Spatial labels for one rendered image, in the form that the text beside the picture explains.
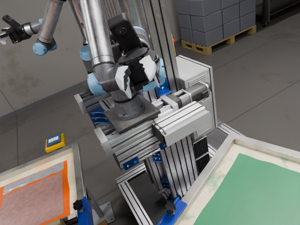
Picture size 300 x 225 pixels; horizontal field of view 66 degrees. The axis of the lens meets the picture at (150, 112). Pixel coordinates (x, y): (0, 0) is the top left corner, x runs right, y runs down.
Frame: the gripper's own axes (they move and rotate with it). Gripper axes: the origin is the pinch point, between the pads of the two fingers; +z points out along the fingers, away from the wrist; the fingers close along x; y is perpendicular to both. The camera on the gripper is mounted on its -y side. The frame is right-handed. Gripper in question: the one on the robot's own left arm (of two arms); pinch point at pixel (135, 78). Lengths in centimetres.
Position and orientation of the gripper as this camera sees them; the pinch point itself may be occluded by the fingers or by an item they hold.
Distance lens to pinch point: 44.9
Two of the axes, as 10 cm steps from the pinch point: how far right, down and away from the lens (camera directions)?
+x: -9.3, 3.4, 1.5
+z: 0.7, 5.5, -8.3
